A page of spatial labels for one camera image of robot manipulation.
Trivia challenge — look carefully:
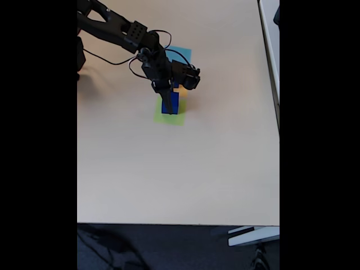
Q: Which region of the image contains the thin black camera cable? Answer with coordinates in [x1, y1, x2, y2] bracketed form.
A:
[83, 47, 149, 81]

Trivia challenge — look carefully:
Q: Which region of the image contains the large blue cube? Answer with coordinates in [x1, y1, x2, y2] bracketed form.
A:
[161, 91, 180, 115]

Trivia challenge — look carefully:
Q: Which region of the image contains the black stand leg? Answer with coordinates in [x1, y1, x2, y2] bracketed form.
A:
[250, 243, 272, 270]

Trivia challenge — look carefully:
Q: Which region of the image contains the green paper square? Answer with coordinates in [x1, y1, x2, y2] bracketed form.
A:
[153, 98, 188, 127]

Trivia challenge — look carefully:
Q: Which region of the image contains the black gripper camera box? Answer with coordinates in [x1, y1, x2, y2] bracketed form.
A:
[151, 79, 172, 93]

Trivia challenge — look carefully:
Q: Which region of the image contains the blue paper square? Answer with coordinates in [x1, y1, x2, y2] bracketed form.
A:
[164, 46, 192, 68]

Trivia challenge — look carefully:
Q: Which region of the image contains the black motor cable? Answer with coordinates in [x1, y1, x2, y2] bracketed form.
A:
[148, 29, 196, 70]

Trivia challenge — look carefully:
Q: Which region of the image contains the white side table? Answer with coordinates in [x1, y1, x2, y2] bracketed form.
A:
[258, 0, 280, 133]

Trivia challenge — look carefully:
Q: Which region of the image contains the white table foot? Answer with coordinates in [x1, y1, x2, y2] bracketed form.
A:
[227, 226, 280, 248]

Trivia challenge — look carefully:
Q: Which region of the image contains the orange paper square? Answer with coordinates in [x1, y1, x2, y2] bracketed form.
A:
[173, 85, 188, 100]

